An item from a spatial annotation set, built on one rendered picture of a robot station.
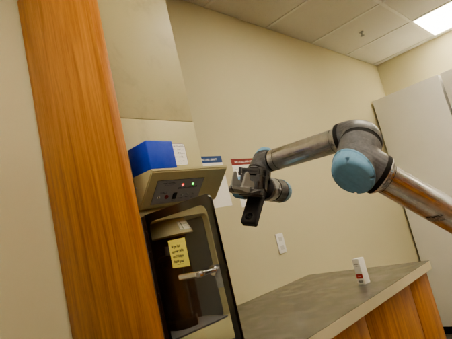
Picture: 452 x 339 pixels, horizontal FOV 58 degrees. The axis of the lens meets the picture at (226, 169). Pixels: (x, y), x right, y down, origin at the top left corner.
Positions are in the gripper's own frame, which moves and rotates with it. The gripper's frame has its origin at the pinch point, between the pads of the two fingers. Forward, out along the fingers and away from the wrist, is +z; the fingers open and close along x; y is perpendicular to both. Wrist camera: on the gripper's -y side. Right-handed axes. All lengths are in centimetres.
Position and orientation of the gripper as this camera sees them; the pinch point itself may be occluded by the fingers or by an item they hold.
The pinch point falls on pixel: (233, 190)
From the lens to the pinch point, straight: 106.3
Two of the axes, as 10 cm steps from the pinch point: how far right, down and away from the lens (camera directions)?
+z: -4.8, -1.2, -8.7
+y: 0.9, -9.9, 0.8
